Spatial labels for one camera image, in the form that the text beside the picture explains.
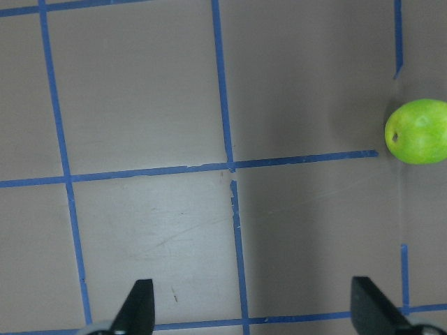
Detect green apple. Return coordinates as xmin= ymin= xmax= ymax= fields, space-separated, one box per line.
xmin=384 ymin=98 xmax=446 ymax=165

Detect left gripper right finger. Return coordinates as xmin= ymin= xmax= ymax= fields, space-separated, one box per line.
xmin=350 ymin=276 xmax=412 ymax=335

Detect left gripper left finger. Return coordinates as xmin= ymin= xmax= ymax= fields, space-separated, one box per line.
xmin=108 ymin=279 xmax=155 ymax=332

